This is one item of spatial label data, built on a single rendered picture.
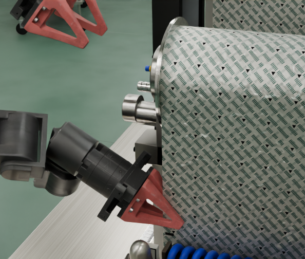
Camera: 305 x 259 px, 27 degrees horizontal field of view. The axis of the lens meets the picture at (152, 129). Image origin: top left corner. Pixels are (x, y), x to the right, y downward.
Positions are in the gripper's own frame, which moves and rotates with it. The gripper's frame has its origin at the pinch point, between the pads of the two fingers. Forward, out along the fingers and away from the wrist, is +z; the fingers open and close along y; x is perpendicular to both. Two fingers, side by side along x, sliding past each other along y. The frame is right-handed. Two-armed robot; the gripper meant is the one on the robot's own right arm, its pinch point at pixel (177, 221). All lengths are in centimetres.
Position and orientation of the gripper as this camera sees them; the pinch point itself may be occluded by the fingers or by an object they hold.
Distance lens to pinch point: 86.5
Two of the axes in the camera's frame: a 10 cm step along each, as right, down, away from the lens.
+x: 4.5, -7.2, -5.3
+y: -3.4, 4.1, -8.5
